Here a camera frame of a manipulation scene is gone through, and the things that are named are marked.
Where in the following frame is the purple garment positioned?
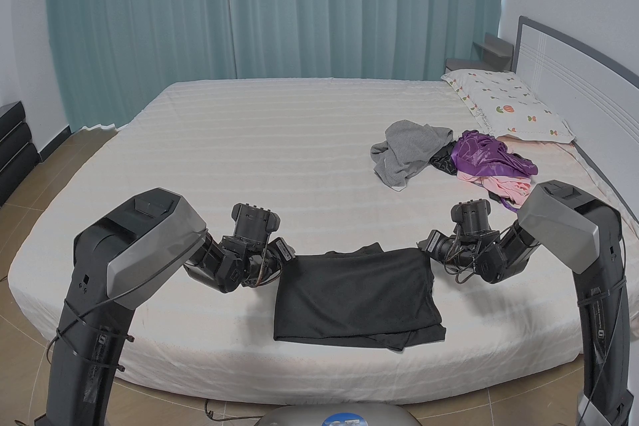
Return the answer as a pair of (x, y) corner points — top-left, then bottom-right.
(449, 129), (540, 215)

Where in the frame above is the black patterned garment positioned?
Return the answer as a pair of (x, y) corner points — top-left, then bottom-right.
(429, 144), (457, 177)

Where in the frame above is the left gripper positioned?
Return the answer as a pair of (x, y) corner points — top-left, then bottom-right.
(266, 236), (299, 273)

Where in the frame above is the black chest of drawers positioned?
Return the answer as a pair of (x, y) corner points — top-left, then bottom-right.
(0, 101), (40, 207)

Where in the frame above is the pink garment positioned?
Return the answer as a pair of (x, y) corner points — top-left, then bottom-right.
(457, 169), (532, 209)

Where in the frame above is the grey bedside table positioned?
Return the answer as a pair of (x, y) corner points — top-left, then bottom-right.
(444, 33), (514, 74)

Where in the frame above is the black cable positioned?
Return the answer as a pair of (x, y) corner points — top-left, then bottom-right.
(202, 396), (260, 420)
(46, 228), (208, 365)

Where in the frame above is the black T-shirt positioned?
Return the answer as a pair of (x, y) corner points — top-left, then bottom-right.
(272, 242), (446, 353)

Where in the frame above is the white printed pillow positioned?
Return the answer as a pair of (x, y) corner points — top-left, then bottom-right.
(440, 69), (577, 145)

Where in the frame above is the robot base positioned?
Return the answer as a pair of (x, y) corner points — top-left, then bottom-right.
(255, 405), (417, 426)

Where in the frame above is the grey garment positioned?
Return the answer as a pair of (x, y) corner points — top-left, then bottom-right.
(370, 119), (454, 192)

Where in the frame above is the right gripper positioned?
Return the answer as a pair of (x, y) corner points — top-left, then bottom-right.
(417, 228), (451, 261)

